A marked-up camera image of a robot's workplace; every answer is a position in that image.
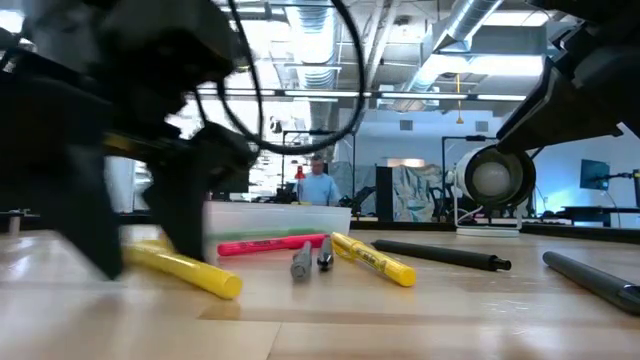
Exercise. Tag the black monitor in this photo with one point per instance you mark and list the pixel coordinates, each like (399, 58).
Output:
(235, 187)

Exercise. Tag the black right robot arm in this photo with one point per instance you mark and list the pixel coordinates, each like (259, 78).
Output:
(590, 10)

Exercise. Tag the long ceiling light strip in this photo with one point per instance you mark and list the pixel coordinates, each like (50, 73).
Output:
(425, 96)

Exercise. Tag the clear supply box orange lid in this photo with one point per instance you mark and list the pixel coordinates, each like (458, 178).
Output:
(280, 217)

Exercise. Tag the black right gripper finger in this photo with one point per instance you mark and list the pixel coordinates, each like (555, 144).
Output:
(560, 115)

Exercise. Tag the pink highlighter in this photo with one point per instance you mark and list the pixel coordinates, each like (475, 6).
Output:
(270, 245)

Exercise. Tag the yellow highlighter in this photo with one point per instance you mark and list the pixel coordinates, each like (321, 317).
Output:
(380, 262)
(200, 277)

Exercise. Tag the white ceiling sensor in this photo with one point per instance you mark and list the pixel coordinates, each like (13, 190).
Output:
(402, 22)

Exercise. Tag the dark grey pen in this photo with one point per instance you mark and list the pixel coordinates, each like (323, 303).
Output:
(590, 280)

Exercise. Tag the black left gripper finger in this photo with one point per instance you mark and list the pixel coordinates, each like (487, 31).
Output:
(200, 165)
(87, 200)

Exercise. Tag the teal and white tarp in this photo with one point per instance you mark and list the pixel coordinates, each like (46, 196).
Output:
(415, 195)

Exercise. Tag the dark monitor on arm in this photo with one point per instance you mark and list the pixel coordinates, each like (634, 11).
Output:
(595, 175)

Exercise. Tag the silver spiral air duct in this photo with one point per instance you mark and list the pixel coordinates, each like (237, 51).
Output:
(422, 80)
(315, 50)

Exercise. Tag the black upright panel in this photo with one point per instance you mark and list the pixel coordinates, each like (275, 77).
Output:
(384, 195)

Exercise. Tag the white pillar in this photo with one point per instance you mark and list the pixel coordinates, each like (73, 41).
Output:
(120, 185)

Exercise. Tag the short black pen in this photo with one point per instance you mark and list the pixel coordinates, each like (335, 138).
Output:
(325, 260)

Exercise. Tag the long black pen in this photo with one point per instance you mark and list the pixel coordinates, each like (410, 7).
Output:
(440, 255)

